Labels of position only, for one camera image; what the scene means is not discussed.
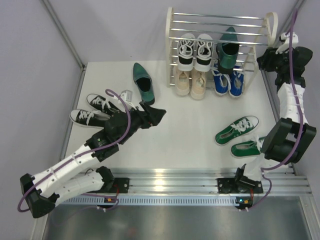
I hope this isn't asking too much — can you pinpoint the black low sneaker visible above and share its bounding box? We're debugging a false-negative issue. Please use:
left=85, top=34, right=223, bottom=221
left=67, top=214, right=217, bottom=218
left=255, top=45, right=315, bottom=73
left=69, top=109, right=110, bottom=129
left=86, top=93, right=120, bottom=115

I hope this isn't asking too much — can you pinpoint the dark green leather shoe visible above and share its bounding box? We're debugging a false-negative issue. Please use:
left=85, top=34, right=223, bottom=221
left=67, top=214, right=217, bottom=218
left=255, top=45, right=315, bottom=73
left=216, top=26, right=240, bottom=75
left=132, top=62, right=155, bottom=106

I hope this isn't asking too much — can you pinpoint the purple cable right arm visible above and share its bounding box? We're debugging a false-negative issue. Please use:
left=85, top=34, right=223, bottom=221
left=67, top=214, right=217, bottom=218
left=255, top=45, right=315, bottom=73
left=249, top=8, right=305, bottom=211

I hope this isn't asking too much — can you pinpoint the green sneaker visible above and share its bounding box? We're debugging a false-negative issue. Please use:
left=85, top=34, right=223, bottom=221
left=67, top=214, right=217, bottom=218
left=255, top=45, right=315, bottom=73
left=214, top=115, right=260, bottom=146
left=230, top=136, right=266, bottom=158

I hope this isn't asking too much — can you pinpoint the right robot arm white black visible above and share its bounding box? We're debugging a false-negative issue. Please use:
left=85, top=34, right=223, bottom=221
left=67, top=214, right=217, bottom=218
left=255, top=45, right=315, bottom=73
left=233, top=46, right=317, bottom=193

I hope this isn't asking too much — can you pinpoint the blue sneaker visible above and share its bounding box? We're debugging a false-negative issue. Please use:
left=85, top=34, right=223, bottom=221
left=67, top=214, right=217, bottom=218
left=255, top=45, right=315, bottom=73
left=229, top=70, right=245, bottom=98
left=211, top=62, right=231, bottom=96

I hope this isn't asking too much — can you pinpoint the black low sneaker lower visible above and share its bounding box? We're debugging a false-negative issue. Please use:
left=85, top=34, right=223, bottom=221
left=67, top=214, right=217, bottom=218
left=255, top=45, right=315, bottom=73
left=69, top=109, right=110, bottom=129

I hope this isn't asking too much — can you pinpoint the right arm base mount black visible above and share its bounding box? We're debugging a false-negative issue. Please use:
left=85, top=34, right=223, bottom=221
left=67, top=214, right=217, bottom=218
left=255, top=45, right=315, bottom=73
left=217, top=177, right=264, bottom=194

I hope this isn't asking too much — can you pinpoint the black white sneaker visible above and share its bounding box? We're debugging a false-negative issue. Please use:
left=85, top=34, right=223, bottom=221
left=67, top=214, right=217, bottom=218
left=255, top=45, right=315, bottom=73
left=194, top=33, right=214, bottom=72
left=177, top=33, right=195, bottom=72

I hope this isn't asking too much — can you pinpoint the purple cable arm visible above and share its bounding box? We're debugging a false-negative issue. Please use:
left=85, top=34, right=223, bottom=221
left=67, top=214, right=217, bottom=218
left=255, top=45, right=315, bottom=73
left=249, top=8, right=305, bottom=211
left=16, top=88, right=132, bottom=213

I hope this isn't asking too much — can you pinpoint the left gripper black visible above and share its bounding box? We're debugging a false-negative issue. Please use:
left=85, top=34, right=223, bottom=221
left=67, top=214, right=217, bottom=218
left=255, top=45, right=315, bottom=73
left=118, top=101, right=166, bottom=146

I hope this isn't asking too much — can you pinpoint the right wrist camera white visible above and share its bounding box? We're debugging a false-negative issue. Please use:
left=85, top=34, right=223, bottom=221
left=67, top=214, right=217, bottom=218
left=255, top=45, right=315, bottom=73
left=275, top=32, right=299, bottom=55

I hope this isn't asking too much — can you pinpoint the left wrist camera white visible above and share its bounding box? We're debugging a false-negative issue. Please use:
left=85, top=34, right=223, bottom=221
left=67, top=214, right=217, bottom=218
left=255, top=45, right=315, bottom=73
left=118, top=89, right=136, bottom=110

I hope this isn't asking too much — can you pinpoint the cream metal shoe shelf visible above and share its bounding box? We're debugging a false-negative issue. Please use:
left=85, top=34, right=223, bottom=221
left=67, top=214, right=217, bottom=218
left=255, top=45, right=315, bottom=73
left=165, top=7, right=279, bottom=89

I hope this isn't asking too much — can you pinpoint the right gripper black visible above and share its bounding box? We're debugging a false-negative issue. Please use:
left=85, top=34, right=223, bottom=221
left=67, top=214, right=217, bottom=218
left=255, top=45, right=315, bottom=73
left=256, top=46, right=290, bottom=74

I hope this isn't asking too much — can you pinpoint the green sneaker lower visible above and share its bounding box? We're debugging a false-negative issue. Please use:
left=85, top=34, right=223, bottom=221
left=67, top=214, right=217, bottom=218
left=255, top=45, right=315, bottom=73
left=230, top=136, right=266, bottom=158

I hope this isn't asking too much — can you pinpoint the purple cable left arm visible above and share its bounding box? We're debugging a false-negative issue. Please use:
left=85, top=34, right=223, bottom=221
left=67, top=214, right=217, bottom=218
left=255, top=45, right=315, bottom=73
left=16, top=88, right=132, bottom=213

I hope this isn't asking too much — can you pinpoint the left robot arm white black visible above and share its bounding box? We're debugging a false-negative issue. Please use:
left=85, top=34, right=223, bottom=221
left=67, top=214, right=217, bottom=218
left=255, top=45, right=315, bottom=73
left=20, top=101, right=166, bottom=219

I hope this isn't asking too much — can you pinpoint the black low sneaker upper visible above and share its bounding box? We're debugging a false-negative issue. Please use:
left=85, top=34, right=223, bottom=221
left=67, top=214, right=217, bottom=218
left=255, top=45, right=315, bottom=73
left=86, top=93, right=120, bottom=115

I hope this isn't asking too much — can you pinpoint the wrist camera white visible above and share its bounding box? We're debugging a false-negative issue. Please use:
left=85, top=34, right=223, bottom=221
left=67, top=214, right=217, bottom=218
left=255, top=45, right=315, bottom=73
left=275, top=32, right=299, bottom=55
left=118, top=89, right=136, bottom=110

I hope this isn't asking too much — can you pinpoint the beige lace sneaker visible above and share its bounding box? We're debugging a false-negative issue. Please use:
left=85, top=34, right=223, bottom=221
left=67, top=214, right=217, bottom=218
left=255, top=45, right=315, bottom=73
left=190, top=68, right=207, bottom=100
left=173, top=66, right=191, bottom=96

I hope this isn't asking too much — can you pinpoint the aluminium rail base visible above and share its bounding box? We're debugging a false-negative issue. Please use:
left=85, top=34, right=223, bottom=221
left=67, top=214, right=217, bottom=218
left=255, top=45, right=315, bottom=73
left=58, top=167, right=312, bottom=198

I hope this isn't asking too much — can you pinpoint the perforated cable duct grey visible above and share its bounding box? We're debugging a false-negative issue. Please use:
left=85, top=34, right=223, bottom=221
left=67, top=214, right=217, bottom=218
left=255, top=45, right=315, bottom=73
left=62, top=195, right=252, bottom=207

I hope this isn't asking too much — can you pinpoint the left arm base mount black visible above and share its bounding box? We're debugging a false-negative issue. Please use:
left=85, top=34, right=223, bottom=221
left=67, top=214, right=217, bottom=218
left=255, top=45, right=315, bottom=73
left=97, top=177, right=130, bottom=194

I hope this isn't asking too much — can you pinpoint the green sneaker upper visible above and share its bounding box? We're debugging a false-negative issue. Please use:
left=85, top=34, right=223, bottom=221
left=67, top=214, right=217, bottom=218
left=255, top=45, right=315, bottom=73
left=214, top=115, right=260, bottom=146

